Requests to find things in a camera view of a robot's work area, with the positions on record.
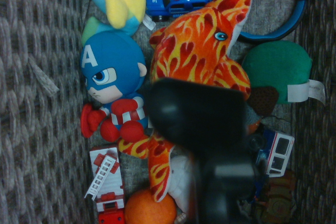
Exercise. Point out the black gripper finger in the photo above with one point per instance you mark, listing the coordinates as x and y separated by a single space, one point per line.
225 200

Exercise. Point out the Captain America plush toy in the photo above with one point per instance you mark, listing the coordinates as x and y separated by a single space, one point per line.
113 58

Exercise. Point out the orange flame pattern plush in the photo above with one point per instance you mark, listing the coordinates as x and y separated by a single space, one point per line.
194 51

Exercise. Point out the grey and brown plush toy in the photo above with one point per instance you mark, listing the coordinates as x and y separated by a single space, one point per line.
263 100

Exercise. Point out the white plush toy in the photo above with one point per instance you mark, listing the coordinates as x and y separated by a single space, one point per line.
181 182

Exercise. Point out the black gamepad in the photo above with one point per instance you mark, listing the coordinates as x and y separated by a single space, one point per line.
197 113

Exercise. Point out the orange ball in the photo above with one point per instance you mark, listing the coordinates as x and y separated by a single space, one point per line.
149 208

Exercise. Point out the white toy van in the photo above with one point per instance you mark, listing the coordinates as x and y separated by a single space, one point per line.
281 153

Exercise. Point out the orange brown toy figure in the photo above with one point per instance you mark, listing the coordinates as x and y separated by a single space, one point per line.
278 203

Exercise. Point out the green plush toy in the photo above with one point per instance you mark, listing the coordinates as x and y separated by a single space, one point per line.
275 66

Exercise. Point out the red and white toy fire truck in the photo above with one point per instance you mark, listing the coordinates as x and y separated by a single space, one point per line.
107 179

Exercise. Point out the blue and black headphones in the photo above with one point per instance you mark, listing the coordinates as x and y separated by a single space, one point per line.
300 11

